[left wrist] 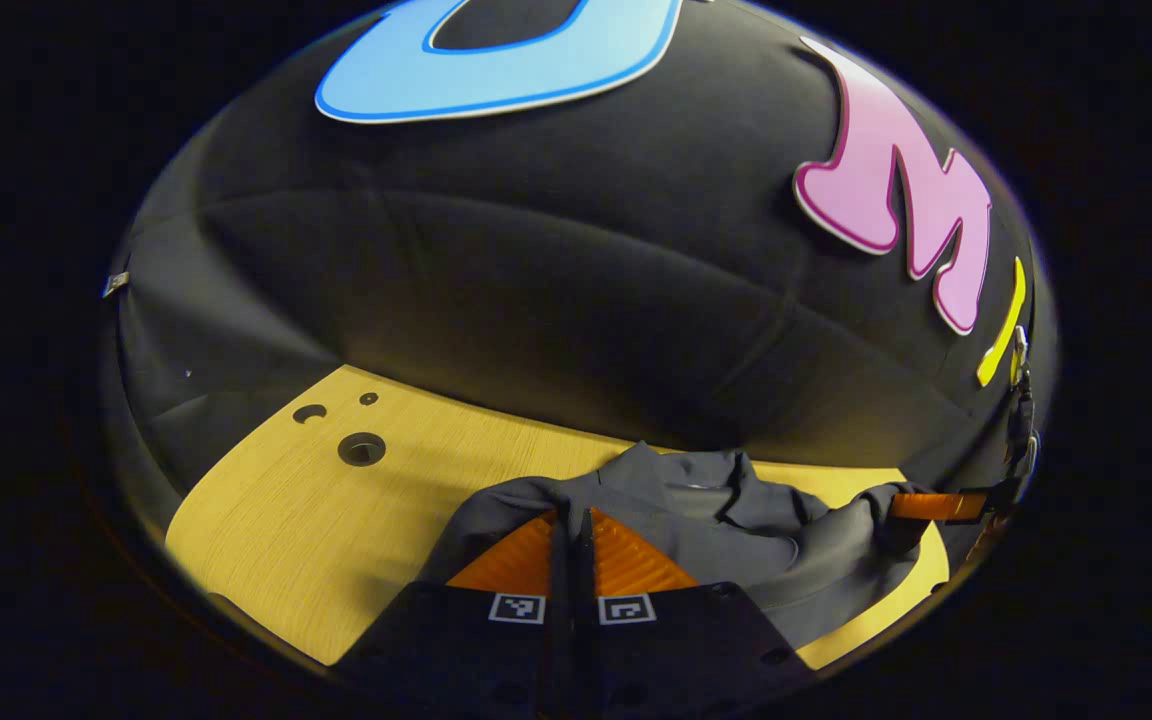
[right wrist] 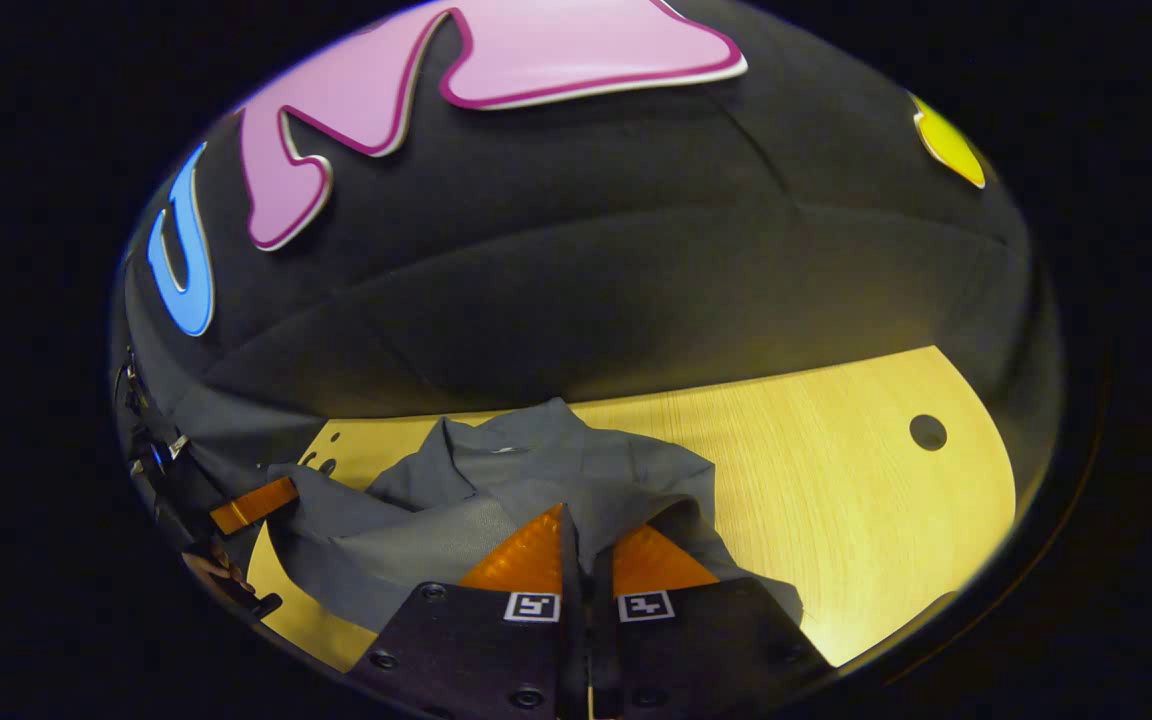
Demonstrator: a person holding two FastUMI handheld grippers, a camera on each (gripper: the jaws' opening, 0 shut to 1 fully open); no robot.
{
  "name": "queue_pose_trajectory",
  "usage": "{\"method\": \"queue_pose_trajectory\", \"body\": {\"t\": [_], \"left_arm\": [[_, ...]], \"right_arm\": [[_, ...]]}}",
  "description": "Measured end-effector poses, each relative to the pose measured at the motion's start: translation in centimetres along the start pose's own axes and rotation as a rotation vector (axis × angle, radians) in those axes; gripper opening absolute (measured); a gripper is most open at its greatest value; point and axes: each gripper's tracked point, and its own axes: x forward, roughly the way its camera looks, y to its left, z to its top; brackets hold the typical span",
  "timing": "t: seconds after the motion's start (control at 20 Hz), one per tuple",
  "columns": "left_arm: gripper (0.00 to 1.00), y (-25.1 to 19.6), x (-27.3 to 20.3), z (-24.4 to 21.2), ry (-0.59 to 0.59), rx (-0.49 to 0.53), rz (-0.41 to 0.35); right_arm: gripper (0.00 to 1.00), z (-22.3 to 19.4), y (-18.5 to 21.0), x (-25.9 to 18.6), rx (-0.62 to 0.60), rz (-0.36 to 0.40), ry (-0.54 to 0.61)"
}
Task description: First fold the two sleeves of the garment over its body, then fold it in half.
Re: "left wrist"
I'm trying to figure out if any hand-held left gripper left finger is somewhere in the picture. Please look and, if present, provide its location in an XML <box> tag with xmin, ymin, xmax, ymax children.
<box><xmin>334</xmin><ymin>507</ymin><xmax>574</xmax><ymax>717</ymax></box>

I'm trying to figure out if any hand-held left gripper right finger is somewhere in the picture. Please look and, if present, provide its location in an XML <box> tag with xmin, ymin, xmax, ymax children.
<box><xmin>574</xmin><ymin>506</ymin><xmax>819</xmax><ymax>713</ymax></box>

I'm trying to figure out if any grey collared shirt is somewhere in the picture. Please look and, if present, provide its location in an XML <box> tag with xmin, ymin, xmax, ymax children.
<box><xmin>416</xmin><ymin>441</ymin><xmax>937</xmax><ymax>649</ymax></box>

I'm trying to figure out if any black backdrop cloth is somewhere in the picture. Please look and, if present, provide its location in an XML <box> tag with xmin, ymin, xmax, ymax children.
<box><xmin>101</xmin><ymin>0</ymin><xmax>1059</xmax><ymax>521</ymax></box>

